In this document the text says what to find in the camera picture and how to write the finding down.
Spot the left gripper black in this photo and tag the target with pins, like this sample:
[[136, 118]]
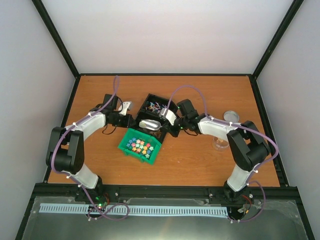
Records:
[[126, 123]]

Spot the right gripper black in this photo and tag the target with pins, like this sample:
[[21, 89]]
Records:
[[174, 132]]

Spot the metal scoop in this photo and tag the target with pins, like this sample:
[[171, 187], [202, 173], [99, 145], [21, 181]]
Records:
[[150, 124]]

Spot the black lollipop bin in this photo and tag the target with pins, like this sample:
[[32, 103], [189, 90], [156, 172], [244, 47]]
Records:
[[151, 107]]

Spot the green plastic bin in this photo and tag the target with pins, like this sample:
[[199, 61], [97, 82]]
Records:
[[139, 145]]

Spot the black popsicle candy bin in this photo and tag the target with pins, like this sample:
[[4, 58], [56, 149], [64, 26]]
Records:
[[159, 134]]

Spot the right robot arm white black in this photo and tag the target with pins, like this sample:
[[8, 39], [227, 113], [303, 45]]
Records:
[[247, 144]]

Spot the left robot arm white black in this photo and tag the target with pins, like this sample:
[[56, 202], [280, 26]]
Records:
[[65, 153]]

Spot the clear plastic jar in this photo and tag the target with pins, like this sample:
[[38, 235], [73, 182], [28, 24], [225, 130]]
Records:
[[220, 144]]

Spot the metal jar lid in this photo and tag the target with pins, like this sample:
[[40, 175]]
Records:
[[231, 116]]

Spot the black frame rail front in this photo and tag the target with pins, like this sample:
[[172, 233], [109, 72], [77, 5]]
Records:
[[117, 193]]

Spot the light blue cable duct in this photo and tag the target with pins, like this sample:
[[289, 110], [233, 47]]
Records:
[[137, 210]]

